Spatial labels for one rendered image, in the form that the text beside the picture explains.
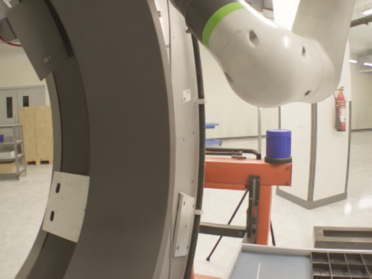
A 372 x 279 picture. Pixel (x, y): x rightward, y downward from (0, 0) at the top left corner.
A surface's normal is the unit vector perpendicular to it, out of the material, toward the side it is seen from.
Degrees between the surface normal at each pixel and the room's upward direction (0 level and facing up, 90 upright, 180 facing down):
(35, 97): 90
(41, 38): 90
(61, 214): 63
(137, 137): 89
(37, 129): 90
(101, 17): 127
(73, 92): 104
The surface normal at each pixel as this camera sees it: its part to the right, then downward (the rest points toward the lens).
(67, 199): -0.34, -0.36
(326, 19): -0.34, 0.28
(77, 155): -0.35, -0.05
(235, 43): -0.73, -0.18
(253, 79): -0.50, 0.47
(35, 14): 0.94, 0.02
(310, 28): -0.66, 0.12
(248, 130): 0.32, 0.09
